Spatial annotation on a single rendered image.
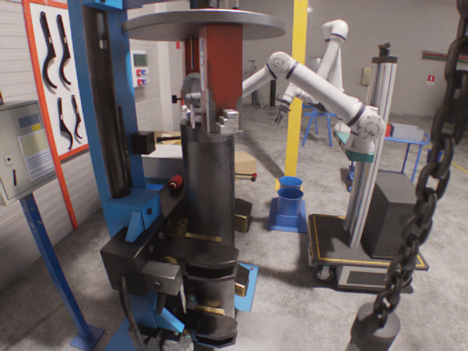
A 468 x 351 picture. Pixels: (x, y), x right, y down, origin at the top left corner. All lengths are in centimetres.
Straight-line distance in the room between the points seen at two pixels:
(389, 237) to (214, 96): 175
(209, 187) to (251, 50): 1095
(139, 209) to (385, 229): 170
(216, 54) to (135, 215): 65
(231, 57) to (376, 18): 1166
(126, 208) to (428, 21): 1280
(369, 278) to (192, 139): 180
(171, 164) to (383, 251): 168
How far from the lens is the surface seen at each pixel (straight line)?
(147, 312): 124
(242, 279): 158
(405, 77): 1265
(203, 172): 97
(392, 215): 206
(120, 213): 109
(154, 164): 153
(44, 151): 143
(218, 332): 136
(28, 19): 295
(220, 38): 77
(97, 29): 101
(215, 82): 76
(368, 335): 25
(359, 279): 228
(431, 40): 1308
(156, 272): 99
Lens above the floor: 167
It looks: 24 degrees down
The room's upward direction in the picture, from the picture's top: straight up
